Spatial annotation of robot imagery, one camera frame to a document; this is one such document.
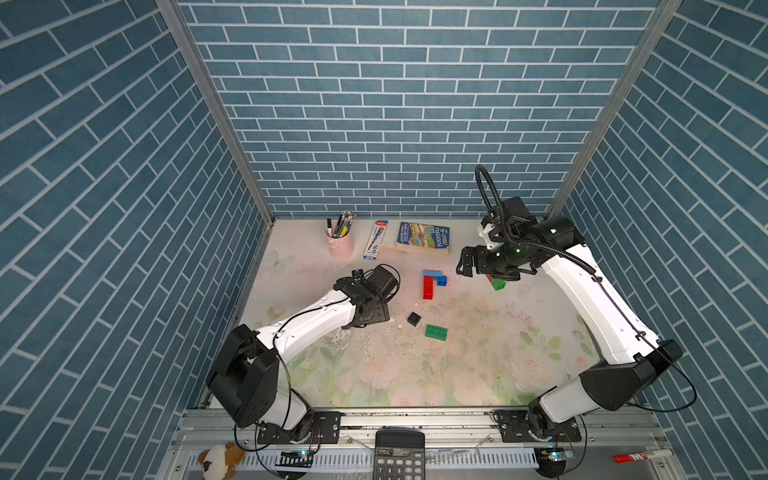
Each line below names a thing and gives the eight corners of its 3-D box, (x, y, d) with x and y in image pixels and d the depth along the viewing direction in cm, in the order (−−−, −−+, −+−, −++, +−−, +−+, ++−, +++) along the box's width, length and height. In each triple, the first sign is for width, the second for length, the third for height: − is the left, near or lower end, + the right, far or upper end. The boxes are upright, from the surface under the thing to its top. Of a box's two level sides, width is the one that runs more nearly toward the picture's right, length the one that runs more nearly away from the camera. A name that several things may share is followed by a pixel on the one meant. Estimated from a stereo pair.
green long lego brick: (423, 336, 92) (423, 333, 90) (425, 326, 94) (426, 323, 92) (446, 342, 91) (447, 339, 89) (448, 332, 93) (449, 329, 91)
